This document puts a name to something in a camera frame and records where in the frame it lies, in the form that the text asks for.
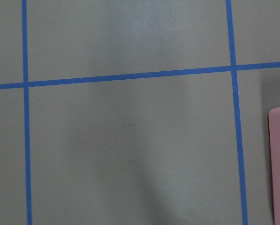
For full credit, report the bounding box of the brown paper table mat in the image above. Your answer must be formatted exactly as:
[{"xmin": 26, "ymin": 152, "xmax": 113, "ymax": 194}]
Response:
[{"xmin": 0, "ymin": 0, "xmax": 280, "ymax": 225}]

